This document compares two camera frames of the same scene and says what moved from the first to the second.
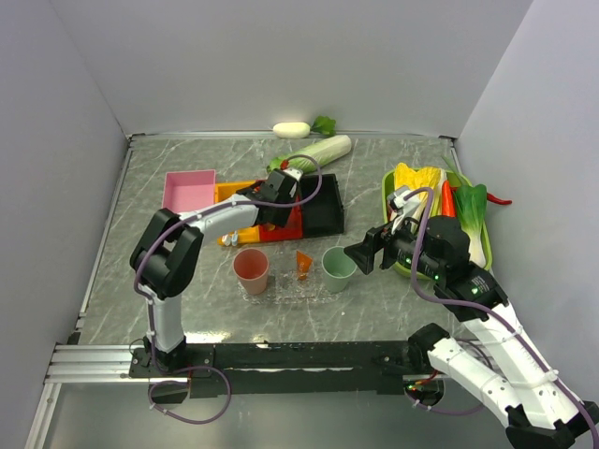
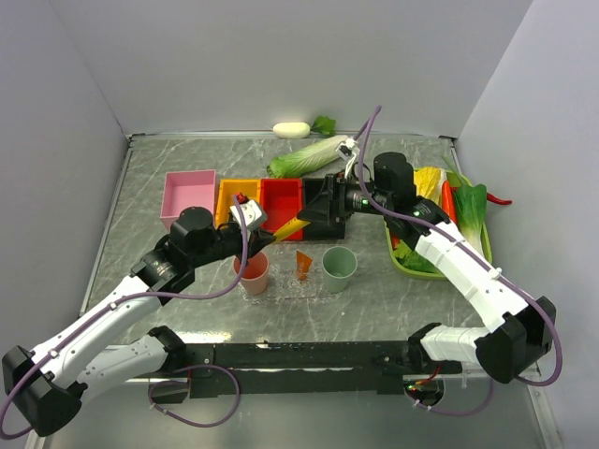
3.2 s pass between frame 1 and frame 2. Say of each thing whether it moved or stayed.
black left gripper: moved
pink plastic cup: stayed
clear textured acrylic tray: stayed
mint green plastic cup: stayed
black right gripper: moved
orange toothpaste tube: stayed
